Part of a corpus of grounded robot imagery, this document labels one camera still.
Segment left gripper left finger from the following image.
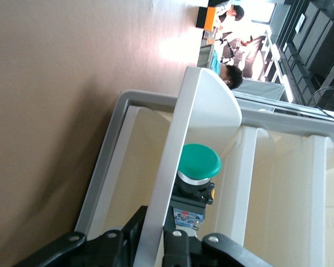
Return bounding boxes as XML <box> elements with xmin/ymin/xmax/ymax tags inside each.
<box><xmin>13</xmin><ymin>205</ymin><xmax>149</xmax><ymax>267</ymax></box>

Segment grey flat panel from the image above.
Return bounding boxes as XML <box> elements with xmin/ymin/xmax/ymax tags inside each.
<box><xmin>233</xmin><ymin>78</ymin><xmax>286</xmax><ymax>102</ymax></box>

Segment white compartment tray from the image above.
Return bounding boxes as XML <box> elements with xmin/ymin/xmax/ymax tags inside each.
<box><xmin>74</xmin><ymin>88</ymin><xmax>334</xmax><ymax>267</ymax></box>

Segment thin black cable loop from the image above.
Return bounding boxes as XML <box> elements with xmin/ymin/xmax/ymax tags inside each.
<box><xmin>311</xmin><ymin>86</ymin><xmax>334</xmax><ymax>123</ymax></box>

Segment green mushroom push button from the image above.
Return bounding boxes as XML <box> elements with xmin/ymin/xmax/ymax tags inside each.
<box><xmin>171</xmin><ymin>143</ymin><xmax>222</xmax><ymax>231</ymax></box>

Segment black storage rack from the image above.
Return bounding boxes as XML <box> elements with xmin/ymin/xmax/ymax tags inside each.
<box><xmin>267</xmin><ymin>0</ymin><xmax>334</xmax><ymax>112</ymax></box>

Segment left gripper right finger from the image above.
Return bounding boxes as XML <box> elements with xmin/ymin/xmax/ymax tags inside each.
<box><xmin>163</xmin><ymin>229</ymin><xmax>273</xmax><ymax>267</ymax></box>

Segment person in white shirt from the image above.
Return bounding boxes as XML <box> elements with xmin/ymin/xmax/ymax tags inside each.
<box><xmin>213</xmin><ymin>0</ymin><xmax>256</xmax><ymax>38</ymax></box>

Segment person in teal shirt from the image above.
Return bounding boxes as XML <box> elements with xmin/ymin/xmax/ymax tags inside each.
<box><xmin>210</xmin><ymin>52</ymin><xmax>244</xmax><ymax>90</ymax></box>

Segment orange and black block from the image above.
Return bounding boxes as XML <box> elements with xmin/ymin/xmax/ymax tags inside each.
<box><xmin>196</xmin><ymin>7</ymin><xmax>218</xmax><ymax>30</ymax></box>

